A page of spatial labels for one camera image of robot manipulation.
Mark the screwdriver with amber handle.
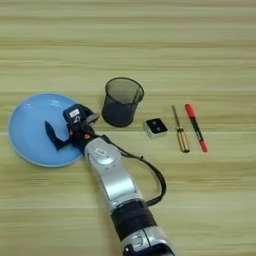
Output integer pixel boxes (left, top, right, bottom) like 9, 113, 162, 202
171, 104, 191, 154

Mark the blue round plate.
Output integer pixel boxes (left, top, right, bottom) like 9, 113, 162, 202
7, 92, 90, 168

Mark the black box with white label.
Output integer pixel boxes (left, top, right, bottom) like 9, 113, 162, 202
62, 103, 92, 130

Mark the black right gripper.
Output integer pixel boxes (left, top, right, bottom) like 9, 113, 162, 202
44, 104, 101, 154

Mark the red and black marker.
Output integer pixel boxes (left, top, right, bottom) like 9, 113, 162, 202
184, 102, 209, 153

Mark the black mesh pen cup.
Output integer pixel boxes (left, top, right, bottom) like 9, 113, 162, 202
101, 77, 145, 128

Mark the small black and white block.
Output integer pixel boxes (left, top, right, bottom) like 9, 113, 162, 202
143, 117, 169, 140

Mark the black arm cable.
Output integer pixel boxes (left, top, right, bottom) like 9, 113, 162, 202
101, 134, 167, 208

